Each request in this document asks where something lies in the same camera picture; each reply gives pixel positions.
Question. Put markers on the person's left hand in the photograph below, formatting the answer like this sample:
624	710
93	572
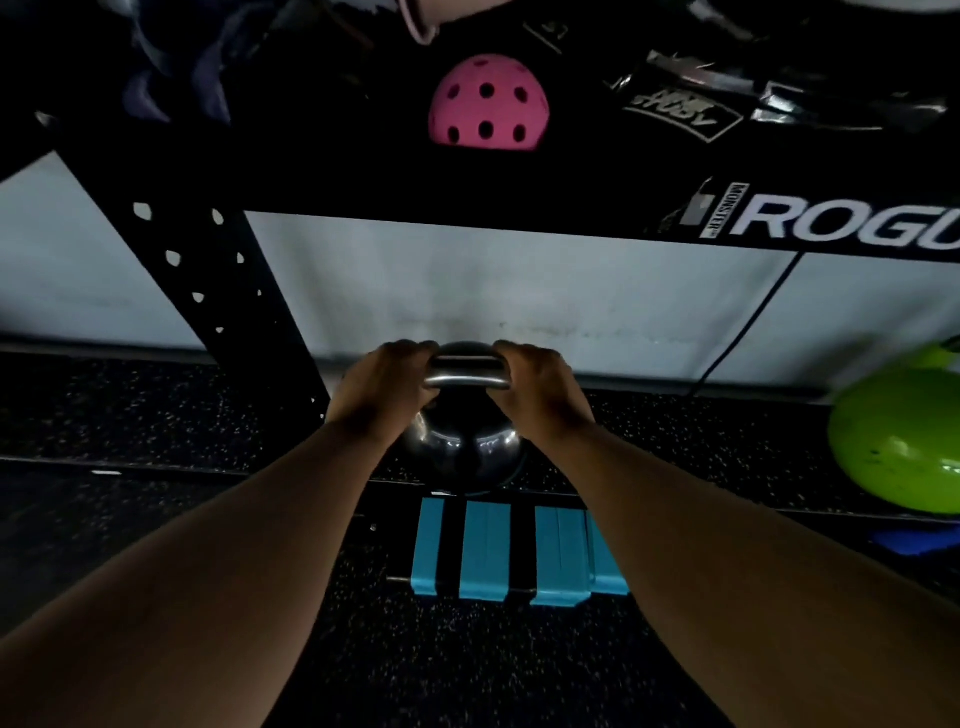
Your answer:
379	394

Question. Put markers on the person's right hand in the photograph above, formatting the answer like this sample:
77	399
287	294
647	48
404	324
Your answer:
541	394

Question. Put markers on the person's left fingers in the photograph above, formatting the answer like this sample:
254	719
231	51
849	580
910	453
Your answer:
409	352

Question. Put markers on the person's right fingers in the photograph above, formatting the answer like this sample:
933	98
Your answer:
521	354

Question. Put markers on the steel kettlebell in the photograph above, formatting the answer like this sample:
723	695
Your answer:
463	431

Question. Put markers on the person's left forearm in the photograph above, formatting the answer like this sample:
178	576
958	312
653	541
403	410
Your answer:
187	577

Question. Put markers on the person's right forearm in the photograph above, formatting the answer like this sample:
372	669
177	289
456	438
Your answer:
757	592

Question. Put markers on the black metal rack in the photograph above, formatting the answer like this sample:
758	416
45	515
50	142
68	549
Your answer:
315	172

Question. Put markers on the pink perforated ball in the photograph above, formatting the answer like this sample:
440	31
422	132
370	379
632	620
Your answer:
488	103

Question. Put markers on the green kettlebell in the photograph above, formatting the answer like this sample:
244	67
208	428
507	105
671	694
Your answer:
900	435

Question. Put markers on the blue flat object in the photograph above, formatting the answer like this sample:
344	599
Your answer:
919	540

